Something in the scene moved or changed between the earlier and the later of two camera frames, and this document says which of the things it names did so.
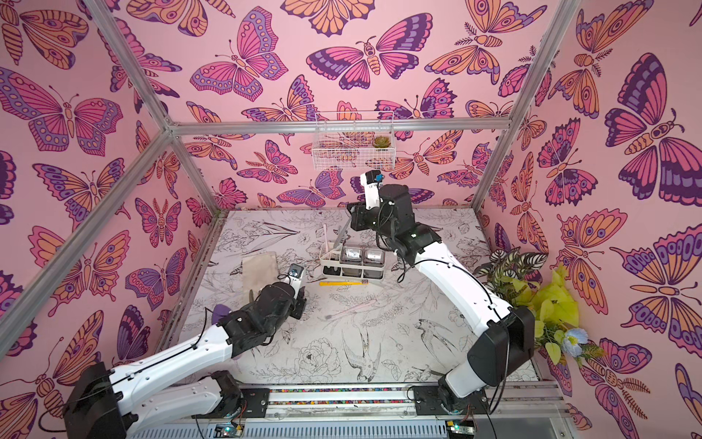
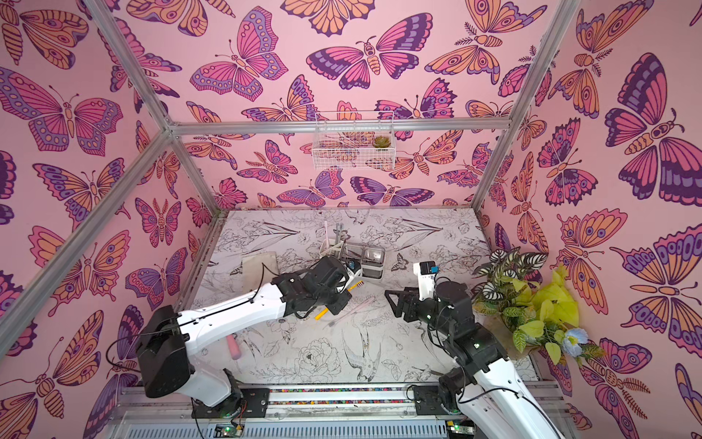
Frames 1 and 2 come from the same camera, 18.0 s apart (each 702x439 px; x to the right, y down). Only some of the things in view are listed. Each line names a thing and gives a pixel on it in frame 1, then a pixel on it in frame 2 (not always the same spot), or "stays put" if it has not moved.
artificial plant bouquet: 514,277 stays put
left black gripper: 300,303 -> 345,300
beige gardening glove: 259,271 stays put
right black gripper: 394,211 -> 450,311
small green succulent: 381,142 stays put
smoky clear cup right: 374,257 stays put
